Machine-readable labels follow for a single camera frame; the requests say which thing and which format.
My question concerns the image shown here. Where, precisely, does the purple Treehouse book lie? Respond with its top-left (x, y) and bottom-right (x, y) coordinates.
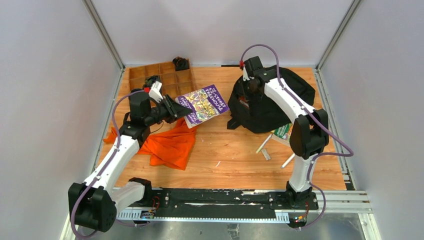
top-left (175, 84), bottom-right (230, 129)

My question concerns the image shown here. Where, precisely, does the black backpack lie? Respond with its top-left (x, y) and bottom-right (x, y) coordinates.
top-left (227, 67), bottom-right (316, 134)

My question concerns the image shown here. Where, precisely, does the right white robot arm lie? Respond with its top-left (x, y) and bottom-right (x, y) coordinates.
top-left (240, 56), bottom-right (329, 209)

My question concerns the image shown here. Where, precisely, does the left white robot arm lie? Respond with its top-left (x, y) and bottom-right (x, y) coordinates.
top-left (68, 89), bottom-right (193, 239)

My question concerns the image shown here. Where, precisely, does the wooden compartment tray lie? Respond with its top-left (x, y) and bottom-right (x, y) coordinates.
top-left (128, 59), bottom-right (197, 98)

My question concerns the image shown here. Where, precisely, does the orange cloth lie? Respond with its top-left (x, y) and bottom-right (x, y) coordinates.
top-left (102, 117), bottom-right (198, 172)

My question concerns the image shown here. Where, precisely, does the dark coiled roll back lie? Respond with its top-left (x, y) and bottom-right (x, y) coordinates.
top-left (172, 56), bottom-right (190, 72)

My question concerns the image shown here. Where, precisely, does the green Treehouse book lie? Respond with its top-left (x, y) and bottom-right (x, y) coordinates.
top-left (271, 123), bottom-right (293, 147)

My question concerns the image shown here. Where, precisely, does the yellow-green pencil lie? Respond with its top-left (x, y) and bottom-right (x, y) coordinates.
top-left (255, 133), bottom-right (273, 154)

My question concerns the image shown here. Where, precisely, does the white marker pen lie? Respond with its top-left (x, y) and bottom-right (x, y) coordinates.
top-left (281, 153), bottom-right (295, 169)

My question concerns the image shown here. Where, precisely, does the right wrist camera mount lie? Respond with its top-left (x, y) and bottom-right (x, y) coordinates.
top-left (239, 60), bottom-right (250, 82)

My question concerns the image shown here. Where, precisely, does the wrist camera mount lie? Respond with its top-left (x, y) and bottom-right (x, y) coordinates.
top-left (239, 60), bottom-right (250, 82)
top-left (143, 80), bottom-right (163, 103)

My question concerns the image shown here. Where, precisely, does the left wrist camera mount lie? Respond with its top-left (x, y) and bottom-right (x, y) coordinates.
top-left (143, 80), bottom-right (163, 103)

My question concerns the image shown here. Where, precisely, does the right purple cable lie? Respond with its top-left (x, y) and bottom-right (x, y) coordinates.
top-left (239, 43), bottom-right (355, 229)

